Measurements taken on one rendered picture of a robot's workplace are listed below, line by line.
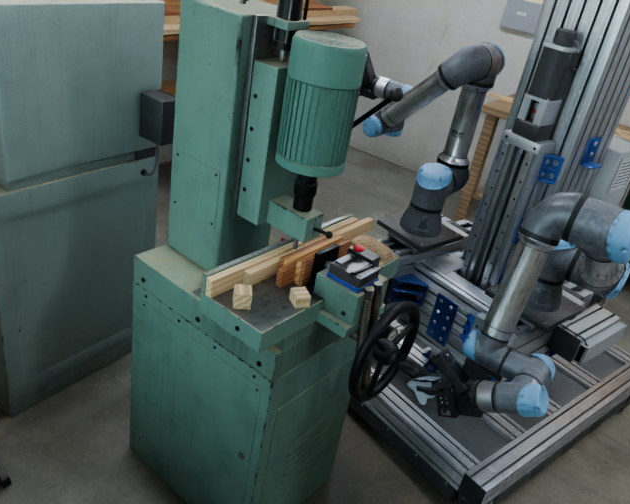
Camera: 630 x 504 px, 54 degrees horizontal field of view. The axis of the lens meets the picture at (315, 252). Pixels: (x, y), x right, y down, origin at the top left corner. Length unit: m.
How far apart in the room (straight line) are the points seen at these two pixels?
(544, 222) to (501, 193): 0.62
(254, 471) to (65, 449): 0.81
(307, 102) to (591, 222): 0.69
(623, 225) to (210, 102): 1.01
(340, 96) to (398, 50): 3.67
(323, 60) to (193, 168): 0.52
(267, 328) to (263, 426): 0.35
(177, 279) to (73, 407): 0.93
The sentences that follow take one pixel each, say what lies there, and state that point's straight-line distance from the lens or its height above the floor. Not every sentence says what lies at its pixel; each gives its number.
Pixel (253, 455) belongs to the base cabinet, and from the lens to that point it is 1.79.
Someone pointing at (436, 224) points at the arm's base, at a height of 0.86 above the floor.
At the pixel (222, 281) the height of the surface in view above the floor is 0.94.
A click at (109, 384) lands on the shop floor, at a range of 2.62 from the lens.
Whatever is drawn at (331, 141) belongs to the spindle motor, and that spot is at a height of 1.29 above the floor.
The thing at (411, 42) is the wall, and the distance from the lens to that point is 5.05.
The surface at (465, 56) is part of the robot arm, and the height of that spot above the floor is 1.43.
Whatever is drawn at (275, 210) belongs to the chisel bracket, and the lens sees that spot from 1.63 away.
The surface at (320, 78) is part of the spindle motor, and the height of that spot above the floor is 1.43.
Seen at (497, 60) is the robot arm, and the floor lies 1.42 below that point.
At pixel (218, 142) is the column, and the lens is 1.63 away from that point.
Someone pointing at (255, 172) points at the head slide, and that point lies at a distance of 1.60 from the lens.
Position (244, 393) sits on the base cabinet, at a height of 0.62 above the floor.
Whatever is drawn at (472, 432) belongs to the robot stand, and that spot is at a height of 0.21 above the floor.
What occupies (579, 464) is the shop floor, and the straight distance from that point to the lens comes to 2.83.
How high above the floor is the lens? 1.76
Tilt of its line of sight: 29 degrees down
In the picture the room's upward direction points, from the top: 11 degrees clockwise
